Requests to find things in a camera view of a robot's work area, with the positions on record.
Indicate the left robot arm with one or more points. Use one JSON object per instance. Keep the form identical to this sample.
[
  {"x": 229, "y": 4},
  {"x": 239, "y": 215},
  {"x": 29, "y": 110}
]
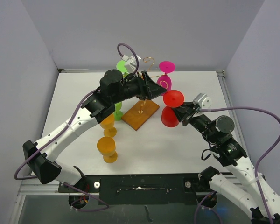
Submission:
[{"x": 96, "y": 106}]

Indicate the gold wire glass rack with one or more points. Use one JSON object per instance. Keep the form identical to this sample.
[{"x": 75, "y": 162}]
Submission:
[{"x": 154, "y": 78}]

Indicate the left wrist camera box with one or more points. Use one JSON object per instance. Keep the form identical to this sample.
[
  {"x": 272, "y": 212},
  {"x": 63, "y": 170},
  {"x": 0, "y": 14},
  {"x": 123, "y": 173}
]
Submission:
[{"x": 130, "y": 63}]

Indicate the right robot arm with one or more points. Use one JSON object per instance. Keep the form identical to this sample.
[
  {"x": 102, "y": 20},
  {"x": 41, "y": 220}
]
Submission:
[{"x": 255, "y": 198}]

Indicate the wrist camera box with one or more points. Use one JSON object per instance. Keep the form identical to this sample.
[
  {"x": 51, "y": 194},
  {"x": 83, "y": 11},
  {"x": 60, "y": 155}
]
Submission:
[
  {"x": 130, "y": 63},
  {"x": 202, "y": 101}
]

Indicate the orange wine glass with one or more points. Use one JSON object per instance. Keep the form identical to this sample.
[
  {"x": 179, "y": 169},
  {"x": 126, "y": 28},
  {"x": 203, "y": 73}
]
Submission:
[
  {"x": 106, "y": 146},
  {"x": 108, "y": 126}
]

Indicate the red wine glass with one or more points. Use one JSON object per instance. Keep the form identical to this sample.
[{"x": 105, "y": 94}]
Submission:
[{"x": 172, "y": 99}]

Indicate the wooden rack base board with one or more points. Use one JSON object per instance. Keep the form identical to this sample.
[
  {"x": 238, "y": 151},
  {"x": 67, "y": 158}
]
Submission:
[{"x": 138, "y": 114}]

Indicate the pink wine glass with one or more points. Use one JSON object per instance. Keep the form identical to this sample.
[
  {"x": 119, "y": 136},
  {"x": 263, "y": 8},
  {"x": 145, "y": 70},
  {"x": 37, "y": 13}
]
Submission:
[{"x": 164, "y": 80}]

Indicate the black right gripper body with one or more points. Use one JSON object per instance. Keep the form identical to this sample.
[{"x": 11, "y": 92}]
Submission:
[{"x": 193, "y": 114}]

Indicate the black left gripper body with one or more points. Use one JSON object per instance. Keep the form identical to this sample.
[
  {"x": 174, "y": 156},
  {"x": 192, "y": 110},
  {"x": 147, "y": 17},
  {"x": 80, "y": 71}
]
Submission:
[{"x": 143, "y": 93}]

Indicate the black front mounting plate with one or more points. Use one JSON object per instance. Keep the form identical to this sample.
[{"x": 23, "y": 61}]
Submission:
[{"x": 147, "y": 189}]

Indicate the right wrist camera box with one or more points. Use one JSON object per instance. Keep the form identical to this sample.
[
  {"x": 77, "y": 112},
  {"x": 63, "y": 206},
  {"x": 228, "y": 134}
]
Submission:
[{"x": 202, "y": 101}]

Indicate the green wine glass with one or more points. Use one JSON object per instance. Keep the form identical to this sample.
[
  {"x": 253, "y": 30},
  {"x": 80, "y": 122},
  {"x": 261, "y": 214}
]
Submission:
[
  {"x": 118, "y": 113},
  {"x": 121, "y": 67}
]

